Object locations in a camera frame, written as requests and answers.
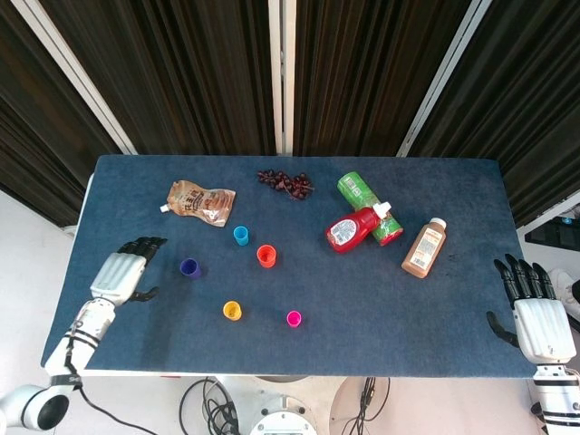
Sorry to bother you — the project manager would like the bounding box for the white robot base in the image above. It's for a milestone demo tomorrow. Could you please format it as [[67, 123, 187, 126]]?
[[212, 375, 345, 435]]

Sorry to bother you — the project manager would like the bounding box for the black equipment box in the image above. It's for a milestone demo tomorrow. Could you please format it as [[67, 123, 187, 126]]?
[[524, 216, 580, 251]]

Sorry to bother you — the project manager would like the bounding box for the white slanted frame post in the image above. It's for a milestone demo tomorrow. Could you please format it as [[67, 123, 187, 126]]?
[[396, 0, 493, 159], [11, 0, 138, 156]]

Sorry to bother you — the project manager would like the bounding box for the brown spout pouch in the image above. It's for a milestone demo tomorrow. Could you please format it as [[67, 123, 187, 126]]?
[[159, 179, 237, 228]]

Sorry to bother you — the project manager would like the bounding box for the green cylindrical can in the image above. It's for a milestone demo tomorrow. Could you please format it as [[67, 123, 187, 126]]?
[[336, 170, 404, 247]]

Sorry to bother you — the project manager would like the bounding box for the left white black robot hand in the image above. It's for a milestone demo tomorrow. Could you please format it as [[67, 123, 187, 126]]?
[[89, 236, 169, 307]]

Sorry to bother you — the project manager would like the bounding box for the red ketchup bottle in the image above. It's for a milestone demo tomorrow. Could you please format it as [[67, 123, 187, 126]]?
[[324, 200, 392, 255]]

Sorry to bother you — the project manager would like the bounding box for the white shoe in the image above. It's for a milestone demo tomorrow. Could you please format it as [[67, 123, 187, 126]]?
[[548, 268, 579, 304]]

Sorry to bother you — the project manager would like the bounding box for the dark red grape bunch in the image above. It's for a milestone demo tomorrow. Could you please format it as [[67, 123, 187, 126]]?
[[256, 169, 314, 202]]

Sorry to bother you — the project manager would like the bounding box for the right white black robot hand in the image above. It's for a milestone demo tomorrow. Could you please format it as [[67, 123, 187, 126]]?
[[486, 253, 578, 363]]

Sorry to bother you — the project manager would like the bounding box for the orange plastic cup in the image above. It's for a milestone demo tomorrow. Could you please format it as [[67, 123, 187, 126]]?
[[256, 244, 277, 269]]

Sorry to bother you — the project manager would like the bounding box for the blue felt table mat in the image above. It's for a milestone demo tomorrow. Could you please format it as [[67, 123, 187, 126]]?
[[40, 154, 556, 380]]

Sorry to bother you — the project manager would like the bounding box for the black cable bundle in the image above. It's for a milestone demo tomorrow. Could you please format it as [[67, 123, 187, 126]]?
[[342, 376, 391, 435], [179, 378, 241, 435]]

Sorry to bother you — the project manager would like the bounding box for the brown drink bottle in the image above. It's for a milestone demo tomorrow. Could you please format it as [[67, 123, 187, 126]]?
[[401, 217, 448, 279]]

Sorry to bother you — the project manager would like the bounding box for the white vertical frame post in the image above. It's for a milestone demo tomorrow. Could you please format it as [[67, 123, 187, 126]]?
[[267, 0, 296, 156]]

